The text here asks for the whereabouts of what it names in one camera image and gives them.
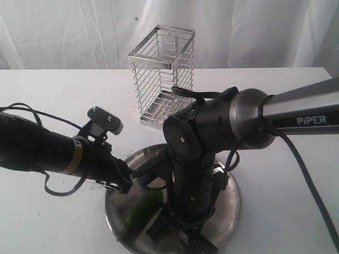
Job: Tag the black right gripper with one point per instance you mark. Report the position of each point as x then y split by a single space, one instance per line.
189 185

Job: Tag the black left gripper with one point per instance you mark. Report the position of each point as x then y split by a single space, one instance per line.
108 170

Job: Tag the green chili pepper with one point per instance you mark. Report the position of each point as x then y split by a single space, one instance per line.
140 215

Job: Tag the black knife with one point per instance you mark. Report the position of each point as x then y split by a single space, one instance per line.
191 239

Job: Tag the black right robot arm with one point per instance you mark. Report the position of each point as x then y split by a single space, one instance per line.
245 119

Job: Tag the round stainless steel plate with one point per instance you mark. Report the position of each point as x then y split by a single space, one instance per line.
218 229

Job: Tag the white backdrop curtain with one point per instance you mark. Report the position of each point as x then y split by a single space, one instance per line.
228 34

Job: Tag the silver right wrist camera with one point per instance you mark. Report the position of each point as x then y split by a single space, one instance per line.
158 166

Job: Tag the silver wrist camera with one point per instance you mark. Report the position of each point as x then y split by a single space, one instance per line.
158 166
103 121

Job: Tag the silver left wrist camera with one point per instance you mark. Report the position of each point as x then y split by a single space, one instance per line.
103 121

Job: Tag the wire metal utensil holder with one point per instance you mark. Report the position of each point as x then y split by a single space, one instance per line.
163 59

